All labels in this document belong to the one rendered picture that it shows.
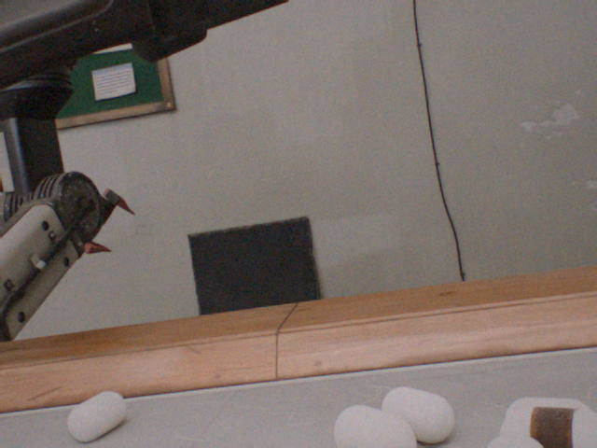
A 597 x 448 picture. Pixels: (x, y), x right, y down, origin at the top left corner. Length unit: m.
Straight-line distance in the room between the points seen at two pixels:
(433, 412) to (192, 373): 0.18
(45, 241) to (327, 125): 1.52
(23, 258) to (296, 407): 0.60
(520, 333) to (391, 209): 1.92
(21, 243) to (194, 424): 0.58
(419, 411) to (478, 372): 0.09
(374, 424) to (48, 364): 0.26
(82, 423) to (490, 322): 0.22
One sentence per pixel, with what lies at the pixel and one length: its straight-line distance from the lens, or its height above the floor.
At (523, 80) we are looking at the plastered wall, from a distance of 2.35.
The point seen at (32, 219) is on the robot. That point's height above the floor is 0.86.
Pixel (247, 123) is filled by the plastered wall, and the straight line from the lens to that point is 2.34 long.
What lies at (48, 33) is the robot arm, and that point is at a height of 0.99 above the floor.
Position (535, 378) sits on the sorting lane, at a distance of 0.34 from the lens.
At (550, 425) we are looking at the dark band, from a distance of 0.24.
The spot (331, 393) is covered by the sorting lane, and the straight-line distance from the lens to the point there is 0.35.
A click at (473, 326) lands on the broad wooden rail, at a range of 0.39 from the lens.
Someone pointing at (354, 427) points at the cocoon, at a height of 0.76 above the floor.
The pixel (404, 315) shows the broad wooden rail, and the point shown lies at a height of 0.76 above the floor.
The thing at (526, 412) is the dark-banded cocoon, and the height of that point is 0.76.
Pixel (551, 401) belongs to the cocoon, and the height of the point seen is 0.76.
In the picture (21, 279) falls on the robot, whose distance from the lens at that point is 0.88.
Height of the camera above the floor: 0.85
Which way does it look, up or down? 3 degrees down
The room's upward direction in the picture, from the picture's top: 9 degrees counter-clockwise
